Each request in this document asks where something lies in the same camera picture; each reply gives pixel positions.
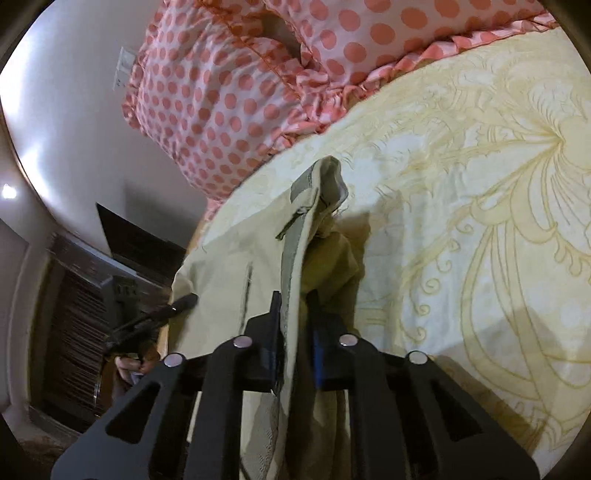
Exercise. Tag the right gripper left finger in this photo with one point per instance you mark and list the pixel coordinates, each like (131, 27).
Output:
(183, 420)

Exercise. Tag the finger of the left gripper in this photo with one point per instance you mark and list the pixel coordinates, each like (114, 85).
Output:
(181, 305)

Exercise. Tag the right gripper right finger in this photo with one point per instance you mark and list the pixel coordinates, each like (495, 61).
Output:
(409, 419)

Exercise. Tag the khaki beige pants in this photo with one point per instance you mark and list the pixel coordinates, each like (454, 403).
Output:
(291, 247)

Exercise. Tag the person's left hand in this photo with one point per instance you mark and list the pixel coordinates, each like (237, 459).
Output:
(127, 368)

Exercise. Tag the black television screen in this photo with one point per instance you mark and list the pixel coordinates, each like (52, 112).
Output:
(150, 256)

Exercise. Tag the rear pink polka-dot pillow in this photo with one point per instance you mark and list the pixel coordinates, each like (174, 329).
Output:
(219, 97)

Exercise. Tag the pink polka-dot pillow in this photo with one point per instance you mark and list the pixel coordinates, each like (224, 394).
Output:
(343, 43)
(219, 97)

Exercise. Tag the yellow floral bed sheet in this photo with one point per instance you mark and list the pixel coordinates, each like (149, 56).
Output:
(469, 203)

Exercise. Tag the front pink polka-dot pillow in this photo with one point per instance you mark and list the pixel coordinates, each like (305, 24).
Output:
(343, 43)

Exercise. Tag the white wall switch plate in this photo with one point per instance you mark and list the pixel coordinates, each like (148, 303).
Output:
(123, 69)

